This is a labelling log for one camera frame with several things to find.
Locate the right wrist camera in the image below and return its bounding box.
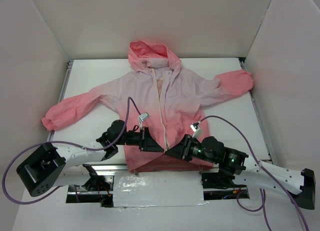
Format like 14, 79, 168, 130
190, 121, 202, 139

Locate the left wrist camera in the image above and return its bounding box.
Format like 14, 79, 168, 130
137, 112, 150, 123

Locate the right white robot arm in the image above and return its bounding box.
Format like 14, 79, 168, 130
165, 134, 316, 210

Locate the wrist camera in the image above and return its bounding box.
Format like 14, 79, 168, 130
190, 121, 202, 139
137, 112, 150, 123

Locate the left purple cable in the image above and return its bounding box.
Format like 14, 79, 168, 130
3, 97, 142, 205

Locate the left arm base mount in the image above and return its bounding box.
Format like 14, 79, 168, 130
66, 164, 114, 208

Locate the pink gradient hooded jacket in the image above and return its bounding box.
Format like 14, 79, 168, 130
41, 40, 255, 173

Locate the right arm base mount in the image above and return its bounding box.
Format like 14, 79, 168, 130
200, 172, 249, 201

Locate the white foil-taped panel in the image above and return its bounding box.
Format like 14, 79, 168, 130
113, 171, 206, 208

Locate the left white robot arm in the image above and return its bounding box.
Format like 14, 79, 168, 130
16, 119, 164, 197

